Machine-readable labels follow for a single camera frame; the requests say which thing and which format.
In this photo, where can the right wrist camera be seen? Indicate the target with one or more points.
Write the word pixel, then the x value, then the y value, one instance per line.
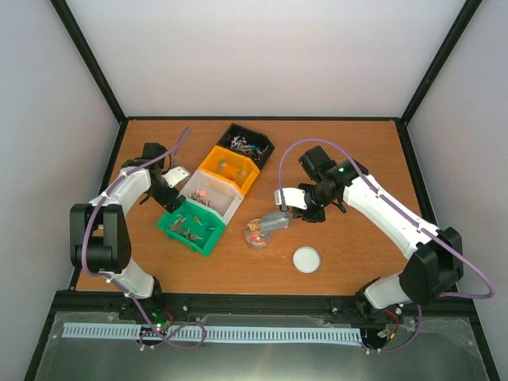
pixel 290 197

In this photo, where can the silver metal scoop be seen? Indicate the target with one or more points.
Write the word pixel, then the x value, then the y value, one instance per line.
pixel 275 221

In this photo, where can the green plastic bin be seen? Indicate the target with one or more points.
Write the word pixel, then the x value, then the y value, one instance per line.
pixel 193 225

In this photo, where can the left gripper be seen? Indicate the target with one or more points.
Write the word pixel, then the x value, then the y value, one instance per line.
pixel 166 201

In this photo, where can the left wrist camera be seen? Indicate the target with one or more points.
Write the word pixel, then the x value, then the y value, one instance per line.
pixel 175 176

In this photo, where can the white translucent plastic bin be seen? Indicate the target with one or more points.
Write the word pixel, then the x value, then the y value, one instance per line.
pixel 216 195

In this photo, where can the black plastic bin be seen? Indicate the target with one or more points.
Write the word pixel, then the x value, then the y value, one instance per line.
pixel 252 144

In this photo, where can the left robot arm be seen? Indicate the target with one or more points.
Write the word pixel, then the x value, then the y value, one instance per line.
pixel 99 236

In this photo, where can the yellow plastic bin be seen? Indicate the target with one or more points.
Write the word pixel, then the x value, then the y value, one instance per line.
pixel 231 167

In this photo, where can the clear plastic cup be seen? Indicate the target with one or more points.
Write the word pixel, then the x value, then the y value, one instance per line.
pixel 255 237

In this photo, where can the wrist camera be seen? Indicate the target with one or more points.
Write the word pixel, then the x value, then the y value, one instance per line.
pixel 175 176
pixel 290 197

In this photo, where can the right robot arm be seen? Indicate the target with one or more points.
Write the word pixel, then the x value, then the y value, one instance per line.
pixel 430 270

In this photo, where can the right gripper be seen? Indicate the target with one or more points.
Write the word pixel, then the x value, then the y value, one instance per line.
pixel 317 217

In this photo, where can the light blue cable duct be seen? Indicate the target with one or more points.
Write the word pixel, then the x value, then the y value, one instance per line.
pixel 216 334

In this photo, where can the white round lid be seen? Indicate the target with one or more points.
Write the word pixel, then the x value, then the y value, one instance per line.
pixel 306 259

